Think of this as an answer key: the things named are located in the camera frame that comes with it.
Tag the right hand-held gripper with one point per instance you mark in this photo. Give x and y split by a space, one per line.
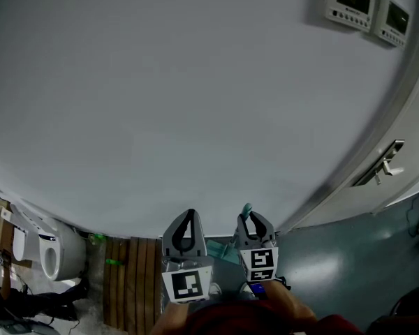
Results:
262 260

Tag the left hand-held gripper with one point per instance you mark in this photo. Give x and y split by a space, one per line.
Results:
186 284

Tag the teal long-handled floor squeegee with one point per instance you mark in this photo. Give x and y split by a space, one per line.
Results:
247 208

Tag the person's left forearm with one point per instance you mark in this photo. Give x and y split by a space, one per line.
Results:
171 318

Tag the person's right forearm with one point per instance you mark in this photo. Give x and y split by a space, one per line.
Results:
293 302

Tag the person's left white shoe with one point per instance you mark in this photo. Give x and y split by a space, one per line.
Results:
215 289

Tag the person's white shoe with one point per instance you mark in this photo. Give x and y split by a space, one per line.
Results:
215 289
246 290

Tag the black device blue screen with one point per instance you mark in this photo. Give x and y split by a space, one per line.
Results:
260 290

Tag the person's right white shoe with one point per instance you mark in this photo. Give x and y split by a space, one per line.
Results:
246 290

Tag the wooden slat mat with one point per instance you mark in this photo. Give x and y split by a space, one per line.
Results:
136 284

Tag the green plastic bottle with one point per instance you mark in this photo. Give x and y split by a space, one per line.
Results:
113 262

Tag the person's red garment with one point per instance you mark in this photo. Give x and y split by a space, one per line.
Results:
248 319

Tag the clear green-tinted bottle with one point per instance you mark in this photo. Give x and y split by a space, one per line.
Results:
97 238

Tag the white toilet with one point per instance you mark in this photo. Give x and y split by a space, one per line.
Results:
70 253

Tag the black bag red trim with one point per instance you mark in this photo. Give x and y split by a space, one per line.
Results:
408 316

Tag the white door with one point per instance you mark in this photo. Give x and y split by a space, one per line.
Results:
415 134

